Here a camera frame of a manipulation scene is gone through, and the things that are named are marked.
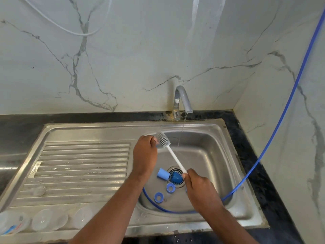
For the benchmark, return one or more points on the person's left hand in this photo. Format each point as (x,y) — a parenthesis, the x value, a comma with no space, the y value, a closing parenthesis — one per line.
(144,157)

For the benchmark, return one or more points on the person's right hand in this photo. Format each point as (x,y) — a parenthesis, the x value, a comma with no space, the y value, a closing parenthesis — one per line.
(203,193)

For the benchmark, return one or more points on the person's left fingers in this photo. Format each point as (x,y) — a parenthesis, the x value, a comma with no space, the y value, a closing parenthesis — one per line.
(152,140)

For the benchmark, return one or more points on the person's right fingers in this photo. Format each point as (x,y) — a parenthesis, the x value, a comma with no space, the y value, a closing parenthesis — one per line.
(189,176)

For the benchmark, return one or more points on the clear plastic bottle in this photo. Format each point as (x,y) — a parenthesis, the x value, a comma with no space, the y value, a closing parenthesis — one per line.
(159,146)

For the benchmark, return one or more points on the white bottle brush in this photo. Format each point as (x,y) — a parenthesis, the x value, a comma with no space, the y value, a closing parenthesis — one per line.
(172,153)

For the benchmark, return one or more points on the person's right forearm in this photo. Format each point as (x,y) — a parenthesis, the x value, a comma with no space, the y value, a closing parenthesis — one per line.
(228,228)

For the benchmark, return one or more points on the person's left forearm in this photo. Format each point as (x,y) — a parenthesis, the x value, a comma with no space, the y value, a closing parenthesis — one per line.
(111,210)

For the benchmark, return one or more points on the metal sink drain strainer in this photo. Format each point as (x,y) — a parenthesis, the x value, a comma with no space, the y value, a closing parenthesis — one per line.
(180,184)

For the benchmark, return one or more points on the blue cone-shaped piece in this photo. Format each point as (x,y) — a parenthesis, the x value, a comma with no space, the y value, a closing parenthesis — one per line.
(176,177)

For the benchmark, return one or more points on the light blue cylindrical cap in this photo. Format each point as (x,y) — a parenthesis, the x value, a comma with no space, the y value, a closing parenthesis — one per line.
(162,174)

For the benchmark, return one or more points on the grey metal faucet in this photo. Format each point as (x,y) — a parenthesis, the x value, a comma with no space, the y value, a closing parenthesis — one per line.
(181,95)

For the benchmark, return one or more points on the stainless steel sink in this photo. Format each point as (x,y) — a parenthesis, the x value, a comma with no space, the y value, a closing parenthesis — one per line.
(81,160)

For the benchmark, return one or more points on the clear plastic lid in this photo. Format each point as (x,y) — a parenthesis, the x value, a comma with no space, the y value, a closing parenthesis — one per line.
(82,218)
(38,191)
(42,219)
(61,221)

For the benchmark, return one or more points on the clear container with coloured label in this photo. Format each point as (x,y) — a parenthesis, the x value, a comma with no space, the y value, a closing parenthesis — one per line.
(12,223)

